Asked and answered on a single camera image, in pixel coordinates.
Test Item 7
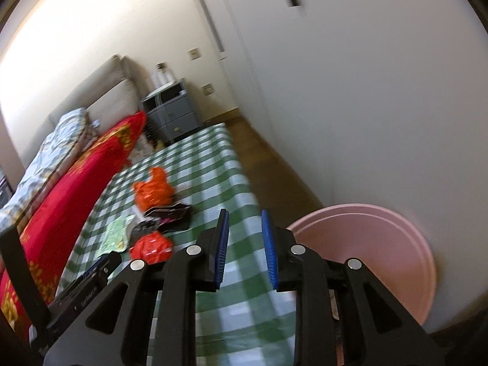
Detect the pink plastic basin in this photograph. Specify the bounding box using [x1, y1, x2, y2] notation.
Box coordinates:
[286, 204, 437, 326]

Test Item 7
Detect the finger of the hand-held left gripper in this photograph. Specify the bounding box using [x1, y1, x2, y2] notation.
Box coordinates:
[82, 252, 123, 286]
[0, 224, 52, 330]

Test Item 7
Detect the red floral blanket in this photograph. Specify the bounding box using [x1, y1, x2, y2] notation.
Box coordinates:
[0, 110, 149, 346]

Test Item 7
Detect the beige padded headboard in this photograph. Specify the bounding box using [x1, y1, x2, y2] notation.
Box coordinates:
[48, 55, 140, 138]

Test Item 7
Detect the grey nightstand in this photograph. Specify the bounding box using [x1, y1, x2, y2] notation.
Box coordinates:
[139, 78, 202, 145]

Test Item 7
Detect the green packet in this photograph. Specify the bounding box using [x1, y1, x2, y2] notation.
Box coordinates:
[95, 213, 136, 256]

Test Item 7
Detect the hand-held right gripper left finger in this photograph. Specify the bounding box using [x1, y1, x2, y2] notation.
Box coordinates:
[44, 209, 230, 366]

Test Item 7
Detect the black snack wrapper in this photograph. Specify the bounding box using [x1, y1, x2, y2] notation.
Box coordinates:
[131, 204, 193, 239]

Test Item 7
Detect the orange plastic bag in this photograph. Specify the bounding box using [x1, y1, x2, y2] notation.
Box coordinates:
[132, 167, 176, 214]

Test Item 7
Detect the white wardrobe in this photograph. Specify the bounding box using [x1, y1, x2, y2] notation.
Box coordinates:
[191, 0, 488, 332]

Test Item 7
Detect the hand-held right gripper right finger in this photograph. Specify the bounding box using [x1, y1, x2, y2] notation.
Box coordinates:
[261, 209, 447, 366]

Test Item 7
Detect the red snack wrapper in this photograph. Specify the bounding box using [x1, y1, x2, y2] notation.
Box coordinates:
[129, 231, 174, 265]

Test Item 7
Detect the floral bed sheet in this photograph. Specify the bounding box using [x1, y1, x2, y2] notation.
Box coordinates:
[131, 133, 168, 161]

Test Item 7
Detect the white router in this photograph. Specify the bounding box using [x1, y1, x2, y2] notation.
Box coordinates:
[152, 65, 177, 88]

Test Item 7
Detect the plaid quilt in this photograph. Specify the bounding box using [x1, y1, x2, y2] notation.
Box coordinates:
[0, 107, 102, 229]

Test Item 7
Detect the green checkered tablecloth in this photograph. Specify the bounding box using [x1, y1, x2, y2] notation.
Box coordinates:
[57, 122, 302, 366]

